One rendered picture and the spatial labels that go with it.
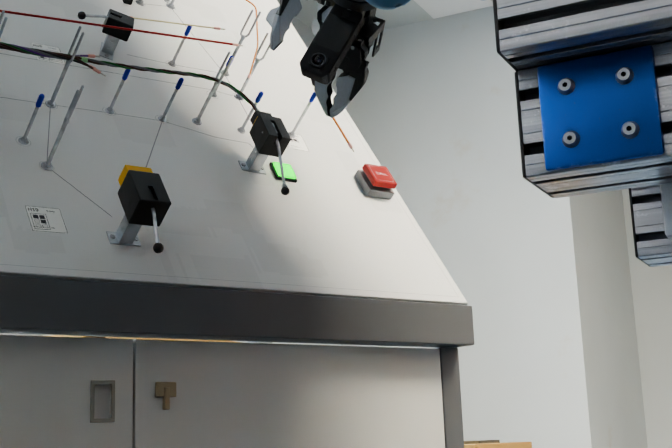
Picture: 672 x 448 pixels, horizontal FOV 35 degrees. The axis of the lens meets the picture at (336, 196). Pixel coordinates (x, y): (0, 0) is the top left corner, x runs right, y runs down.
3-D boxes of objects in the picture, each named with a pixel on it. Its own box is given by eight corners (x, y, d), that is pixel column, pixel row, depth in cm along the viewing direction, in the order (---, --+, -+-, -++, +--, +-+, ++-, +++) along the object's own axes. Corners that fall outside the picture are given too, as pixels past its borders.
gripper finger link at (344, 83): (361, 108, 163) (371, 58, 157) (345, 127, 158) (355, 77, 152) (342, 101, 163) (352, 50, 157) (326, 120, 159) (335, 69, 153)
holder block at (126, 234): (124, 286, 139) (153, 231, 134) (102, 222, 147) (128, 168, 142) (156, 288, 142) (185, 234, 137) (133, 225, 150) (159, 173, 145)
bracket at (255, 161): (241, 170, 175) (254, 147, 172) (237, 161, 176) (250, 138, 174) (265, 174, 177) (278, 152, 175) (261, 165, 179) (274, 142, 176)
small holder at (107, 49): (69, 30, 183) (83, -5, 179) (119, 50, 186) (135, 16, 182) (66, 43, 179) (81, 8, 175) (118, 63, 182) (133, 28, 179)
